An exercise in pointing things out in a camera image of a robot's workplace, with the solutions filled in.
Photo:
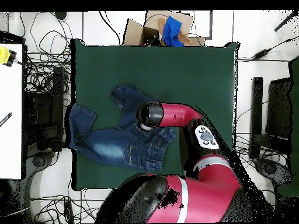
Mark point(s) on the blue denim jeans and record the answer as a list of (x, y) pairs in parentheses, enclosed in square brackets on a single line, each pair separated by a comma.
[(112, 144)]

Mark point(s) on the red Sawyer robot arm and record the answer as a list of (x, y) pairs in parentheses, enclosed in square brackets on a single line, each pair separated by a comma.
[(186, 186)]

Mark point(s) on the dark green table cloth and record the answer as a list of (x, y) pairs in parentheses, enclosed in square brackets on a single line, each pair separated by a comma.
[(151, 65)]

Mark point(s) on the tan brown cloth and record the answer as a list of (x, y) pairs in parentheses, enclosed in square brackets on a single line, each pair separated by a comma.
[(185, 39)]

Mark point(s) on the brown cardboard box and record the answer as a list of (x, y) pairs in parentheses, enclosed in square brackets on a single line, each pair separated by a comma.
[(134, 32)]

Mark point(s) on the bright blue cloth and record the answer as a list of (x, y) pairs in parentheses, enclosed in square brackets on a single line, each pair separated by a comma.
[(171, 30)]

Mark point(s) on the black chair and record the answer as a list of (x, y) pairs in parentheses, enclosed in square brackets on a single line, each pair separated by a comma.
[(44, 116)]

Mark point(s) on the black power strip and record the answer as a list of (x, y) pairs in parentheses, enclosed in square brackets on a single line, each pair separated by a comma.
[(68, 212)]

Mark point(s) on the dark grey round object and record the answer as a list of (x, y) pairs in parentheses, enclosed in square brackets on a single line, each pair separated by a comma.
[(61, 15)]

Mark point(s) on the white side table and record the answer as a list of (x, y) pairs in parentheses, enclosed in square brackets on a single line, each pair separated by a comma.
[(10, 144)]

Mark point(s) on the black marker pen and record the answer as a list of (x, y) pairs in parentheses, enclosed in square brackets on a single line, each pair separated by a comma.
[(5, 119)]

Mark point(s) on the green cloth on side table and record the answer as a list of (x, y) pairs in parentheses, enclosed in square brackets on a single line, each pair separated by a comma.
[(295, 116)]

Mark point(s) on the yellow and black tool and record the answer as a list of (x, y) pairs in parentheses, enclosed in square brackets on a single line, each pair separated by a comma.
[(4, 56)]

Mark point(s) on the black rod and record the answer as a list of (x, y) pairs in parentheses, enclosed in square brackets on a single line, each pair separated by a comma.
[(285, 22)]

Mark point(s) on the white board with dark frame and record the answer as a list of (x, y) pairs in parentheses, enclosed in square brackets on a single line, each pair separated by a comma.
[(202, 23)]

